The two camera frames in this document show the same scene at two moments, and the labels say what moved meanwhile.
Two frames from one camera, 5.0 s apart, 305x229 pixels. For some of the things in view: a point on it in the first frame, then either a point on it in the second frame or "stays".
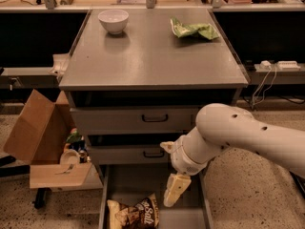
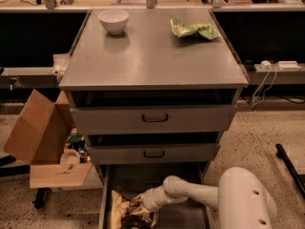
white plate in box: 70,156 stays
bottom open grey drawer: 132,182 stays
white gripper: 183,156 → 150,198
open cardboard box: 40,135 stays
